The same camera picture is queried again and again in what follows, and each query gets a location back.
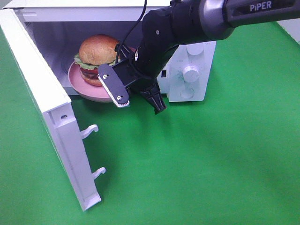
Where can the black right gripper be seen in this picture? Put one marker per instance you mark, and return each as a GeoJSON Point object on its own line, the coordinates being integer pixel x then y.
{"type": "Point", "coordinates": [139, 75]}

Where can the pink round plate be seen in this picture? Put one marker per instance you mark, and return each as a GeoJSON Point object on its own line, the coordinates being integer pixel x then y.
{"type": "Point", "coordinates": [87, 91]}

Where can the burger with lettuce and tomato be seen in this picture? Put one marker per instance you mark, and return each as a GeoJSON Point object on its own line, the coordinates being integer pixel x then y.
{"type": "Point", "coordinates": [94, 51]}

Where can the round white door button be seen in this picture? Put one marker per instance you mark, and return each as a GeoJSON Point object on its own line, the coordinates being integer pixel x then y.
{"type": "Point", "coordinates": [187, 93]}

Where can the white microwave knob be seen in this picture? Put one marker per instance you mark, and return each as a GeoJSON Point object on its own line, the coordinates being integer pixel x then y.
{"type": "Point", "coordinates": [190, 74]}
{"type": "Point", "coordinates": [195, 49]}

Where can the white microwave door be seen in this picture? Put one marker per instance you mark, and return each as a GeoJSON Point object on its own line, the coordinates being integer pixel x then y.
{"type": "Point", "coordinates": [55, 106]}

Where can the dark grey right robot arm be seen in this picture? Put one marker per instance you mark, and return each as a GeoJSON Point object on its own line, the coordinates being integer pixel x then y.
{"type": "Point", "coordinates": [182, 22]}

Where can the white microwave oven body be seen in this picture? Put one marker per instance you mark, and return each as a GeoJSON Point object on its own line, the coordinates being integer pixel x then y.
{"type": "Point", "coordinates": [45, 35]}

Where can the green table cloth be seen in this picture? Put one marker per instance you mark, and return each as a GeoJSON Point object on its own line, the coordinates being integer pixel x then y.
{"type": "Point", "coordinates": [232, 159]}

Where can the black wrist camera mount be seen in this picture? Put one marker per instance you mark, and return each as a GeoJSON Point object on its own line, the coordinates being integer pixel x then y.
{"type": "Point", "coordinates": [123, 51]}

